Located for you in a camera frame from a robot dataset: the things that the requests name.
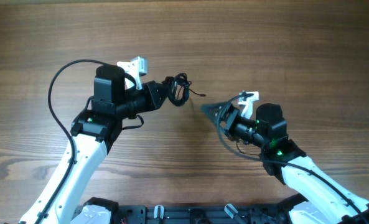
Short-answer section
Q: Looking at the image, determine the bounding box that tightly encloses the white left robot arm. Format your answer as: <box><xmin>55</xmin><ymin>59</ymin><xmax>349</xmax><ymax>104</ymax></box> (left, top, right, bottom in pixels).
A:
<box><xmin>20</xmin><ymin>63</ymin><xmax>174</xmax><ymax>223</ymax></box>

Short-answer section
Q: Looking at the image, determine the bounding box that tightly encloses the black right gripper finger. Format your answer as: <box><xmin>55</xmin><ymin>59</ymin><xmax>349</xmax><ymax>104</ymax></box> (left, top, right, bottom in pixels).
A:
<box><xmin>202</xmin><ymin>102</ymin><xmax>230</xmax><ymax>112</ymax></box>
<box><xmin>201</xmin><ymin>106</ymin><xmax>227</xmax><ymax>124</ymax></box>

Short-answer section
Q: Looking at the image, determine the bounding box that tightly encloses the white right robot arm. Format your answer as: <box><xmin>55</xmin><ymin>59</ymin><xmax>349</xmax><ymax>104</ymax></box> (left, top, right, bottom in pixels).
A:
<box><xmin>201</xmin><ymin>101</ymin><xmax>369</xmax><ymax>223</ymax></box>

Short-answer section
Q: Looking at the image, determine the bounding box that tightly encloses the thick black USB cable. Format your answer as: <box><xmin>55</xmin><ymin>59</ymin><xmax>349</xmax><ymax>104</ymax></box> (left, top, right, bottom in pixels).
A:
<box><xmin>165</xmin><ymin>73</ymin><xmax>192</xmax><ymax>107</ymax></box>

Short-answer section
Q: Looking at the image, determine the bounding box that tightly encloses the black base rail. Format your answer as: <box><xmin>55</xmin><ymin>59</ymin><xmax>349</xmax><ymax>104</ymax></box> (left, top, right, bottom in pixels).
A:
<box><xmin>113</xmin><ymin>204</ymin><xmax>290</xmax><ymax>224</ymax></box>

